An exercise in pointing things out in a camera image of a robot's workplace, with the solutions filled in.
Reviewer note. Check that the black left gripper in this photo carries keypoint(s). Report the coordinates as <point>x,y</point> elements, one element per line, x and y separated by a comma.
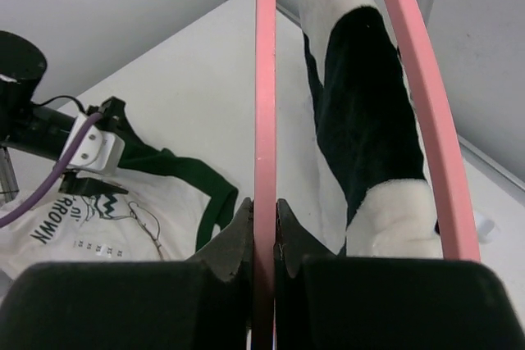
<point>42,131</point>

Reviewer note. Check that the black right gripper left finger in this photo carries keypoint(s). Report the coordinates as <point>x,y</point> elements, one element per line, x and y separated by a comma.
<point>203,302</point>

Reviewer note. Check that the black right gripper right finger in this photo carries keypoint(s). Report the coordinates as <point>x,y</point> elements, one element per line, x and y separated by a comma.
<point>328,302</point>

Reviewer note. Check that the white and green t shirt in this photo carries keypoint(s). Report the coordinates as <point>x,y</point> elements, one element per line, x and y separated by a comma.
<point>172,207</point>

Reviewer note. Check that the pink plastic hanger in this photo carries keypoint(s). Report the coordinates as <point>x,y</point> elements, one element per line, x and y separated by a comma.
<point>264,202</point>

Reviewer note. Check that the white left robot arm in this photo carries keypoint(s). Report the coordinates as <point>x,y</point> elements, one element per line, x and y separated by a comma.
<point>22,68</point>

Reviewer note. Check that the pink hanger with towel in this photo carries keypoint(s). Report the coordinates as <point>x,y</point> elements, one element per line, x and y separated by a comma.
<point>448,176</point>

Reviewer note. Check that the black white checkered towel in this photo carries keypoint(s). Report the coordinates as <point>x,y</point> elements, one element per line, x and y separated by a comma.
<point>375,200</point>

